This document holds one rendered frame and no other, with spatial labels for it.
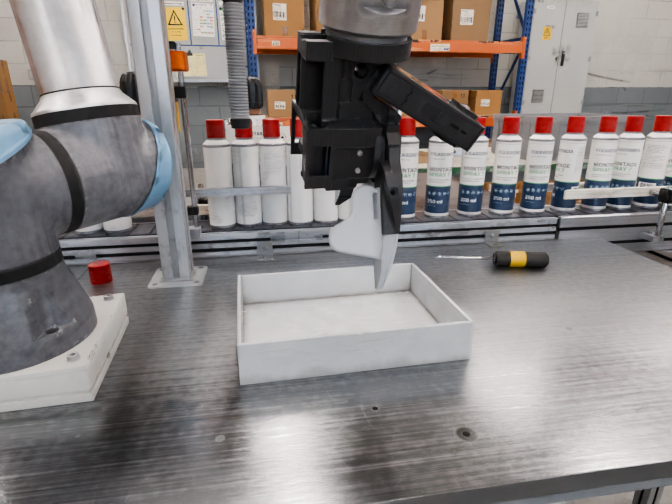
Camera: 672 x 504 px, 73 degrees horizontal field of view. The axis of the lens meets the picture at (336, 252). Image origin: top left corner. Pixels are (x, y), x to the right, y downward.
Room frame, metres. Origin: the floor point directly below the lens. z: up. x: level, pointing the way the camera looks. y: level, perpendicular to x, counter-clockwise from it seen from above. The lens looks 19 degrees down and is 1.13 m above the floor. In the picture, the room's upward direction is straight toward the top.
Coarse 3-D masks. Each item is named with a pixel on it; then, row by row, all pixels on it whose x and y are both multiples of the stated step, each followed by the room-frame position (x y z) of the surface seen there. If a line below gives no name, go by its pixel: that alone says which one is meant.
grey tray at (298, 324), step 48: (240, 288) 0.57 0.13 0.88; (288, 288) 0.63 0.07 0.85; (336, 288) 0.64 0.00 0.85; (384, 288) 0.66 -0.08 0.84; (432, 288) 0.58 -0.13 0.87; (240, 336) 0.44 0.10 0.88; (288, 336) 0.52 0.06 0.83; (336, 336) 0.44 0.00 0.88; (384, 336) 0.45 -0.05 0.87; (432, 336) 0.46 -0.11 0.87; (240, 384) 0.42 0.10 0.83
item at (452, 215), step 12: (420, 216) 0.95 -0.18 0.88; (456, 216) 0.95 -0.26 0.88; (480, 216) 0.95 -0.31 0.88; (492, 216) 0.95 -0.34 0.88; (504, 216) 0.95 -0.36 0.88; (516, 216) 0.95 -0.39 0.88; (528, 216) 0.95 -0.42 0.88; (540, 216) 0.96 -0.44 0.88; (552, 216) 0.96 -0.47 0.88; (144, 228) 0.86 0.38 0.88; (204, 228) 0.86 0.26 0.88; (216, 228) 0.86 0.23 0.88; (228, 228) 0.86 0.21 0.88; (240, 228) 0.86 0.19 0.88; (252, 228) 0.88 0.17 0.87; (264, 228) 0.86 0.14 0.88; (276, 228) 0.86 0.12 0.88; (288, 228) 0.87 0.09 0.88; (300, 228) 0.87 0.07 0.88
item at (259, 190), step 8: (200, 192) 0.84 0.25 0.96; (208, 192) 0.84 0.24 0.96; (216, 192) 0.85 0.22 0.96; (224, 192) 0.85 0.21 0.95; (232, 192) 0.85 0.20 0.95; (240, 192) 0.85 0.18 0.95; (248, 192) 0.85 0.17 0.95; (256, 192) 0.86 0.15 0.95; (264, 192) 0.86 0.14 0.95; (272, 192) 0.86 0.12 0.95; (280, 192) 0.86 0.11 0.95; (288, 192) 0.87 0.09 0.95
